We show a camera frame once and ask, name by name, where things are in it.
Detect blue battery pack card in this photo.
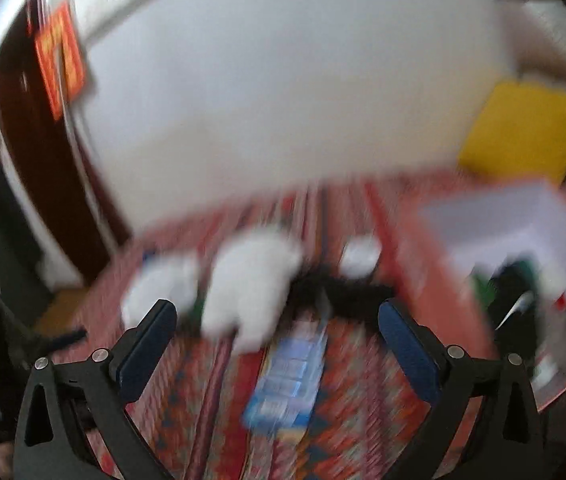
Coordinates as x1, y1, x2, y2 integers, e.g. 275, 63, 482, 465
242, 320, 327, 440

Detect patterned red table cloth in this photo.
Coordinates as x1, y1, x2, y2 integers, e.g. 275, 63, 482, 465
32, 171, 566, 480

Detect yellow cushion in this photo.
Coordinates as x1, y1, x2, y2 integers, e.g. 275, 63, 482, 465
458, 80, 566, 185

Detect red paper door decoration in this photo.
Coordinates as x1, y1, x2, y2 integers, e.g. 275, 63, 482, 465
35, 0, 87, 120

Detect dark wooden door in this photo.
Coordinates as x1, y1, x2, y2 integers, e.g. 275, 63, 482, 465
0, 0, 130, 284

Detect white round lid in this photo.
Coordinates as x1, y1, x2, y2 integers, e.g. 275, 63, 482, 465
338, 235, 383, 280

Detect white plush toy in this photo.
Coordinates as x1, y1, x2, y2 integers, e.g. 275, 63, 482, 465
120, 226, 305, 354

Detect pink storage box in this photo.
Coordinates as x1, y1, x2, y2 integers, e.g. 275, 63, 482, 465
395, 178, 566, 411

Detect black knit gloves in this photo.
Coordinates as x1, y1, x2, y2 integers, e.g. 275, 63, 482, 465
282, 266, 397, 334

